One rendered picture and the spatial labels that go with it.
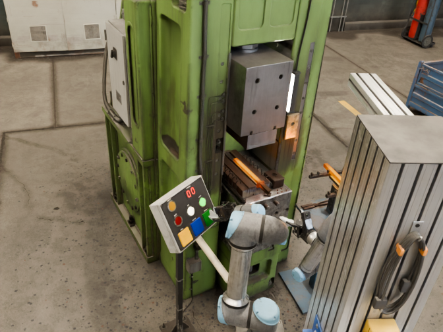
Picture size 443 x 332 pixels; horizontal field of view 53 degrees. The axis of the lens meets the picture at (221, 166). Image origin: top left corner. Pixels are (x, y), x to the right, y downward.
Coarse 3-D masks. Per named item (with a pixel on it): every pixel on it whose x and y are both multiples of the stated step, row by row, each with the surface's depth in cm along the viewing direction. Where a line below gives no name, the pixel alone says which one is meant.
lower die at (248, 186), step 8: (232, 152) 299; (224, 160) 292; (232, 160) 291; (240, 160) 291; (224, 168) 286; (232, 168) 284; (240, 168) 283; (232, 176) 279; (240, 176) 277; (248, 176) 276; (256, 176) 277; (240, 184) 271; (248, 184) 270; (256, 184) 270; (240, 192) 269; (248, 192) 270; (256, 192) 274
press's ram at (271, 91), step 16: (240, 64) 226; (256, 64) 226; (272, 64) 228; (288, 64) 233; (240, 80) 229; (256, 80) 229; (272, 80) 234; (288, 80) 239; (240, 96) 233; (256, 96) 234; (272, 96) 239; (288, 96) 245; (240, 112) 237; (256, 112) 239; (272, 112) 245; (240, 128) 241; (256, 128) 246; (272, 128) 252
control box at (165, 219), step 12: (192, 180) 234; (168, 192) 230; (180, 192) 227; (192, 192) 233; (204, 192) 240; (156, 204) 218; (168, 204) 220; (180, 204) 226; (192, 204) 232; (156, 216) 221; (168, 216) 219; (180, 216) 225; (192, 216) 231; (168, 228) 219; (180, 228) 224; (204, 228) 237; (168, 240) 224; (180, 240) 223; (192, 240) 229; (180, 252) 223
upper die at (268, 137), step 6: (228, 126) 263; (228, 132) 265; (234, 132) 258; (264, 132) 250; (270, 132) 253; (276, 132) 255; (234, 138) 260; (240, 138) 254; (246, 138) 248; (252, 138) 248; (258, 138) 250; (264, 138) 253; (270, 138) 255; (246, 144) 249; (252, 144) 250; (258, 144) 253; (264, 144) 255
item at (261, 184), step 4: (236, 160) 289; (240, 164) 286; (244, 168) 282; (248, 168) 282; (248, 172) 278; (252, 176) 275; (256, 180) 271; (260, 180) 271; (260, 184) 268; (264, 184) 267; (260, 188) 269; (264, 188) 265; (268, 188) 264; (268, 192) 263
